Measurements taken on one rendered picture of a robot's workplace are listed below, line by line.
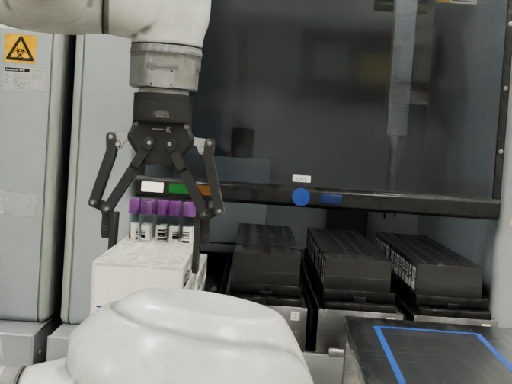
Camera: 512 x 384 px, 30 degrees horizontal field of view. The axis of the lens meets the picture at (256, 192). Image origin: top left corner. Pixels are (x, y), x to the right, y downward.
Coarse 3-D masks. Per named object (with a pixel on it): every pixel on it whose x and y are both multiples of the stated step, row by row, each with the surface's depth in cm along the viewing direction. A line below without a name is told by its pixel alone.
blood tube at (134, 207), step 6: (132, 204) 130; (138, 204) 130; (132, 210) 129; (138, 210) 130; (132, 216) 130; (138, 216) 130; (132, 222) 130; (138, 222) 130; (132, 228) 130; (132, 234) 130
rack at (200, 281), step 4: (200, 256) 163; (204, 256) 163; (200, 260) 157; (204, 260) 157; (200, 264) 151; (204, 264) 156; (200, 268) 147; (204, 268) 157; (200, 272) 145; (204, 272) 163; (200, 276) 146; (204, 276) 163; (196, 280) 136; (200, 280) 159; (204, 280) 160; (196, 284) 136; (200, 284) 155; (204, 284) 161; (196, 288) 136; (200, 288) 151
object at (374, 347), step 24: (360, 336) 125; (384, 336) 126; (408, 336) 128; (432, 336) 129; (456, 336) 130; (480, 336) 131; (504, 336) 132; (360, 360) 111; (384, 360) 112; (408, 360) 113; (432, 360) 113; (456, 360) 114; (480, 360) 115; (504, 360) 116
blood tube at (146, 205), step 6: (144, 204) 129; (150, 204) 129; (144, 210) 129; (150, 210) 129; (144, 216) 129; (150, 216) 129; (144, 222) 129; (150, 222) 130; (144, 228) 129; (150, 228) 130; (144, 234) 129; (150, 234) 130
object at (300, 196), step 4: (300, 188) 156; (296, 192) 156; (300, 192) 156; (304, 192) 156; (308, 192) 156; (292, 196) 157; (296, 196) 156; (300, 196) 156; (304, 196) 156; (308, 196) 156; (296, 200) 156; (300, 200) 156; (304, 200) 156; (308, 200) 156; (296, 204) 157; (300, 204) 156; (304, 204) 156
